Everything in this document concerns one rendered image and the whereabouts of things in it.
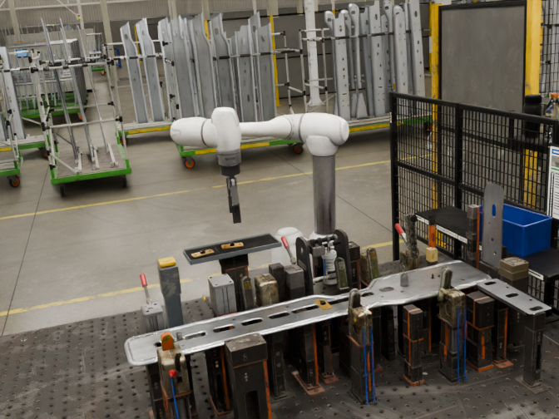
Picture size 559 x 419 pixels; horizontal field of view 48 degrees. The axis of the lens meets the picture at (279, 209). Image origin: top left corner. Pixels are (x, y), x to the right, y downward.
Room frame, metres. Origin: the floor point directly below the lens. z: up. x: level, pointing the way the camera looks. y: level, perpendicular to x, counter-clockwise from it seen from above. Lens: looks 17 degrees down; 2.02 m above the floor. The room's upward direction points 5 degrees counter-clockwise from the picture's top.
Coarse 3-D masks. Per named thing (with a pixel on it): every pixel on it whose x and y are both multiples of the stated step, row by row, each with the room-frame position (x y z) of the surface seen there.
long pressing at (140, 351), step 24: (456, 264) 2.34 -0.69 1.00; (408, 288) 2.15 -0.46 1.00; (432, 288) 2.14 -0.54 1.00; (240, 312) 2.06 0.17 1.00; (264, 312) 2.05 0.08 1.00; (288, 312) 2.04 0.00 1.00; (312, 312) 2.02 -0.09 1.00; (336, 312) 2.01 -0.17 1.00; (144, 336) 1.94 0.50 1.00; (216, 336) 1.90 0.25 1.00; (240, 336) 1.89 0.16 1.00; (144, 360) 1.78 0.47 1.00
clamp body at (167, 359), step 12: (180, 348) 1.73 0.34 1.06; (168, 360) 1.67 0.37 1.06; (180, 360) 1.67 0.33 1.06; (168, 372) 1.65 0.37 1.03; (168, 384) 1.65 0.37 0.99; (180, 384) 1.66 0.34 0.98; (168, 396) 1.65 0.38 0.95; (180, 396) 1.66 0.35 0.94; (168, 408) 1.70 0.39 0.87; (180, 408) 1.67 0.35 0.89
